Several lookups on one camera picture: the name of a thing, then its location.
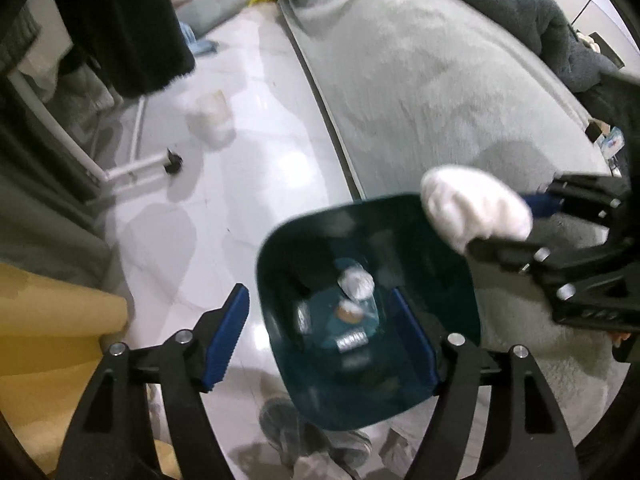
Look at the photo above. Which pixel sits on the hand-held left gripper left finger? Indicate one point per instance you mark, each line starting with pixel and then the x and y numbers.
pixel 225 340

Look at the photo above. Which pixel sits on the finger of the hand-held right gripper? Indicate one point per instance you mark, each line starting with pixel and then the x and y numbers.
pixel 510 252
pixel 542 203

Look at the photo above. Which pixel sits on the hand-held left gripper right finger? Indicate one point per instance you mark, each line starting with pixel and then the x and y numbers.
pixel 415 330

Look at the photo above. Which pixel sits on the white sock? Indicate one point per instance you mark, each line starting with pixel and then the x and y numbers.
pixel 470 205

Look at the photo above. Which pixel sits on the black packet white print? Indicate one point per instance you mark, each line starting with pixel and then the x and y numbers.
pixel 350 342

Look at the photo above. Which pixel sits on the brown round piece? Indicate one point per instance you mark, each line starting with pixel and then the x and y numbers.
pixel 348 314

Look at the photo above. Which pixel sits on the clear plastic packet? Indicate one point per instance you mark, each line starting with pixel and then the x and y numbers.
pixel 356 282

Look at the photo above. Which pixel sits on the dark teal plastic bin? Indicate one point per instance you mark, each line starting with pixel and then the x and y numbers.
pixel 300 260

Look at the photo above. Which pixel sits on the translucent plastic container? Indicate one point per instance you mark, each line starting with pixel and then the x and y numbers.
pixel 212 120

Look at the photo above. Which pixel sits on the grey slipper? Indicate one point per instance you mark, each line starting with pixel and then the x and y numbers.
pixel 280 420
pixel 350 450

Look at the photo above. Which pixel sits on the yellow curtain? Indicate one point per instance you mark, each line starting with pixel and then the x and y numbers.
pixel 55 350

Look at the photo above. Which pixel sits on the white clothes rack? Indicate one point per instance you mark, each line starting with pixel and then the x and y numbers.
pixel 135 169

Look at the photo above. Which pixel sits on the dark grey curtain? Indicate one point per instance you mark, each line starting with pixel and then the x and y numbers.
pixel 45 230

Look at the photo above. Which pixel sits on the black long garment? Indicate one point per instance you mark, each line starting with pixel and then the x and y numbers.
pixel 125 25

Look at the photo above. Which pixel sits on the grey floor cushion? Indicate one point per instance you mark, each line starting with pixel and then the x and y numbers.
pixel 210 5

